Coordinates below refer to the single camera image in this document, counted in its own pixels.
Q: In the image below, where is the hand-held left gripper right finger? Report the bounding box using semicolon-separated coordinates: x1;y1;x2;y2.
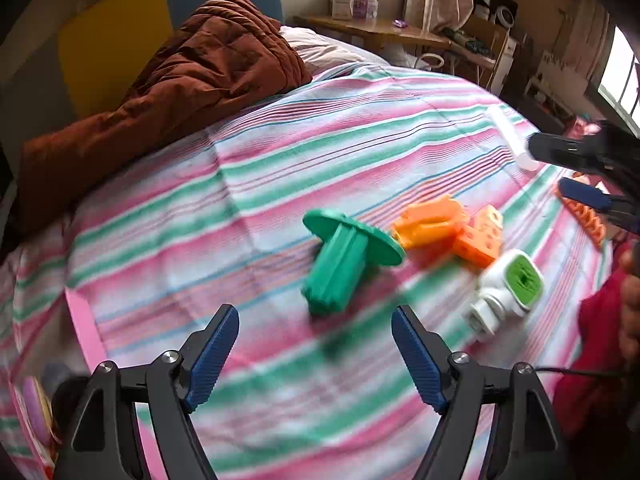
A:
391;304;576;480

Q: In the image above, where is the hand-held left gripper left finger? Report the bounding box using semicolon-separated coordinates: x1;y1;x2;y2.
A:
52;304;241;480

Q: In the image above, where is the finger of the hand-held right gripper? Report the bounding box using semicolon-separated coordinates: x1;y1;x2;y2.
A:
558;176;640;233
527;131;608;172

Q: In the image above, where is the green flanged plastic toy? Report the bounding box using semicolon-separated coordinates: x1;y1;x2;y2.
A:
301;208;407;317

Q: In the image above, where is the person's red-sleeved right forearm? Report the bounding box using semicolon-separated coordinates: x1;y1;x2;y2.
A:
552;265;640;441

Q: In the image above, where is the person's right hand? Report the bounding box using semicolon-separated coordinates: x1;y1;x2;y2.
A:
620;245;640;361

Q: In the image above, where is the orange ridged strip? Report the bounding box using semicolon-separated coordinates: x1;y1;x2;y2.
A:
557;172;608;248

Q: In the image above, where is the white plastic tube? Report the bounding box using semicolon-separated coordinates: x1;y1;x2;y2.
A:
492;110;542;172

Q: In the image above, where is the bright window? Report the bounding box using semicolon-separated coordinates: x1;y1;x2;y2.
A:
597;55;640;131

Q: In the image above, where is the white green plug toy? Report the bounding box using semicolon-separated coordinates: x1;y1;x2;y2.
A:
462;249;546;345

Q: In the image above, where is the orange perforated block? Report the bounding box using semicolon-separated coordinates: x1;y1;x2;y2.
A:
452;205;505;268

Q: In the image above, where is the orange ribbed plastic toy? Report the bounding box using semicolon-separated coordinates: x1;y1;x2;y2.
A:
391;196;471;251

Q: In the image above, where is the purple patterned oval toy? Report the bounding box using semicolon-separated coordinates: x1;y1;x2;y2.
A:
20;377;56;448

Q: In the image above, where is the pink green striped bed sheet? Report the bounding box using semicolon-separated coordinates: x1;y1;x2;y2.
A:
0;62;626;480

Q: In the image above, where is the wooden desk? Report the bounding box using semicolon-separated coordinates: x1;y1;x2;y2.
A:
292;14;501;71

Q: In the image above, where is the white pillow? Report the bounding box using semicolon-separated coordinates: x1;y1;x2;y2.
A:
279;25;391;77

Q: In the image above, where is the brown quilt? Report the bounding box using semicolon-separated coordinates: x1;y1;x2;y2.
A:
17;0;313;233

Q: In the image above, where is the colourful panelled headboard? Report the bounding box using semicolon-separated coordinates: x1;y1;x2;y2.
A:
0;0;283;126

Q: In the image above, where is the thin black cable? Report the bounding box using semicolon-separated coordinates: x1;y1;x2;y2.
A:
535;366;631;379

